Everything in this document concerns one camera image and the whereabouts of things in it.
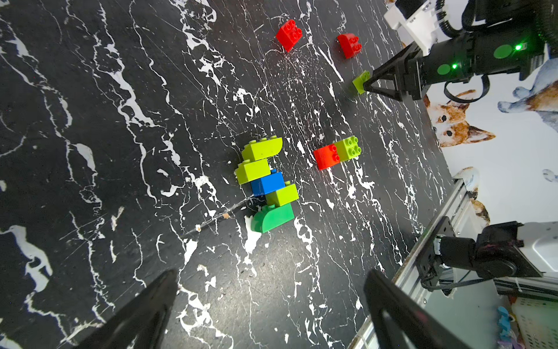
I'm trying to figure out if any dark green lego brick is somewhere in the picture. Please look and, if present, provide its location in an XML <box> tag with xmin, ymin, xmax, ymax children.
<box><xmin>251</xmin><ymin>204</ymin><xmax>295</xmax><ymax>234</ymax></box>

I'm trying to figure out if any aluminium front rail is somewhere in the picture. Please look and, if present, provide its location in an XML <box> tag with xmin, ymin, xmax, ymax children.
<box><xmin>348</xmin><ymin>179</ymin><xmax>470</xmax><ymax>348</ymax></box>

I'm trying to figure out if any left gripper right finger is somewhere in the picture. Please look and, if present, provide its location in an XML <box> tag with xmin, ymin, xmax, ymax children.
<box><xmin>364</xmin><ymin>269</ymin><xmax>468</xmax><ymax>349</ymax></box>

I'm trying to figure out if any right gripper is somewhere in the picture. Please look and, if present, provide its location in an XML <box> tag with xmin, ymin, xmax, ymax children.
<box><xmin>363</xmin><ymin>43</ymin><xmax>436</xmax><ymax>102</ymax></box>

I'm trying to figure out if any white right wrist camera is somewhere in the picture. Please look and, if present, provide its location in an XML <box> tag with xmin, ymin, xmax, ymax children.
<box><xmin>384</xmin><ymin>0</ymin><xmax>444</xmax><ymax>56</ymax></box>

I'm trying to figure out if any blue lego brick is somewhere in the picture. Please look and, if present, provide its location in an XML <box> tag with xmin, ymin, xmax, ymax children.
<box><xmin>251</xmin><ymin>170</ymin><xmax>285</xmax><ymax>196</ymax></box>

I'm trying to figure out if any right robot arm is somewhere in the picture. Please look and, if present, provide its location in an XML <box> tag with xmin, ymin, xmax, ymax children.
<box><xmin>361</xmin><ymin>1</ymin><xmax>557</xmax><ymax>101</ymax></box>

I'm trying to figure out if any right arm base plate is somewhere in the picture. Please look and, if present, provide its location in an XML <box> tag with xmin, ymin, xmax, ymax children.
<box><xmin>416</xmin><ymin>216</ymin><xmax>455</xmax><ymax>287</ymax></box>

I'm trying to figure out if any lime lego brick back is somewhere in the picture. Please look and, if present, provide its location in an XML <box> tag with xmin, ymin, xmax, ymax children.
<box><xmin>235</xmin><ymin>159</ymin><xmax>271</xmax><ymax>185</ymax></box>

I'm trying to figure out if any small red lego brick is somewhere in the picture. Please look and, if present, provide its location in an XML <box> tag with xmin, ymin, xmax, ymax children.
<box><xmin>276</xmin><ymin>20</ymin><xmax>302</xmax><ymax>52</ymax></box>

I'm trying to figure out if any lime lego brick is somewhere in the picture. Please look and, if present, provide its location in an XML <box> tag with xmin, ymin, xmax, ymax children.
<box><xmin>235</xmin><ymin>159</ymin><xmax>271</xmax><ymax>185</ymax></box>
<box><xmin>265</xmin><ymin>181</ymin><xmax>299</xmax><ymax>207</ymax></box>
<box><xmin>334</xmin><ymin>136</ymin><xmax>362</xmax><ymax>161</ymax></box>
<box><xmin>241</xmin><ymin>136</ymin><xmax>283</xmax><ymax>161</ymax></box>
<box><xmin>353</xmin><ymin>71</ymin><xmax>371</xmax><ymax>95</ymax></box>

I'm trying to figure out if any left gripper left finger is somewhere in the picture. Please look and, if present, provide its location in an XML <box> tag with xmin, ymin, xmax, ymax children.
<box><xmin>78</xmin><ymin>269</ymin><xmax>178</xmax><ymax>348</ymax></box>

